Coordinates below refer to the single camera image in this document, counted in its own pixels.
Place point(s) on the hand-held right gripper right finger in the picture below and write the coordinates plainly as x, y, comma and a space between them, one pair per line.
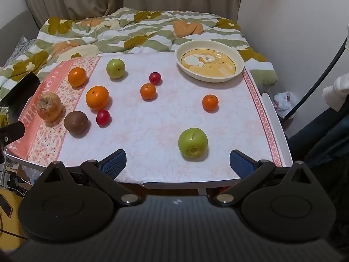
241, 164

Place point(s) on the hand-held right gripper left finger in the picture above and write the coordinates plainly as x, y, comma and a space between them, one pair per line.
113, 164

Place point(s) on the wrinkled red-yellow apple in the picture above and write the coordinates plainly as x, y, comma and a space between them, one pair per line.
49, 107

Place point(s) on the large green apple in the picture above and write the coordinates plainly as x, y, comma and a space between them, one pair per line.
192, 143

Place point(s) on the grey patterned pillow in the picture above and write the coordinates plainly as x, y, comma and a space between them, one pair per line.
19, 47

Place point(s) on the small green apple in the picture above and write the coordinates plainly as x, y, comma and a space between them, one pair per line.
116, 68

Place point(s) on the small tangerine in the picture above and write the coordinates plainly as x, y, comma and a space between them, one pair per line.
148, 91
210, 103

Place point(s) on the dark blue cloth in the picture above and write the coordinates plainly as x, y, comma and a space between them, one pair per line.
321, 142

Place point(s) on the white cloth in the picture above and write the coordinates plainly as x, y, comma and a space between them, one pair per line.
336, 92

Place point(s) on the black cardboard box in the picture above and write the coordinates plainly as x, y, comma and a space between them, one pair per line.
19, 88

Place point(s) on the cream bowl with bear print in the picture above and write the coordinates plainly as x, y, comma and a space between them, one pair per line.
209, 61

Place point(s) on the medium orange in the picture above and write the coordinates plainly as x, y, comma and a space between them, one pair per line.
77, 76

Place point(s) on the brown kiwi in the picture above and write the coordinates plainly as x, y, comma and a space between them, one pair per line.
76, 123

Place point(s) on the large orange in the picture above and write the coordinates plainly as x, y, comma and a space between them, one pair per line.
97, 97

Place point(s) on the white table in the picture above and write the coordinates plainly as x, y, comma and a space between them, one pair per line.
275, 114

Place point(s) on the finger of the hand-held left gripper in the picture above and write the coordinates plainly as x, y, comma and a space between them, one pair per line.
12, 134

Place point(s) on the pink floral tablecloth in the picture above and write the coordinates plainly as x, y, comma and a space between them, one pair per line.
152, 120

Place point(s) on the white plastic bag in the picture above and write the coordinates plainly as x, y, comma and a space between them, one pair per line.
283, 103

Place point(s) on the yellow bag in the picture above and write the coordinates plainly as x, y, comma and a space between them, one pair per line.
13, 229

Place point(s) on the red plum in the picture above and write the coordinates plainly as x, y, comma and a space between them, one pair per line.
155, 78
103, 117

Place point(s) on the floral striped blanket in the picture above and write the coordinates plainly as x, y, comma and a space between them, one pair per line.
122, 32

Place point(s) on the grey headboard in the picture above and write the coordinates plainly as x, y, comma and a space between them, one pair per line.
13, 24

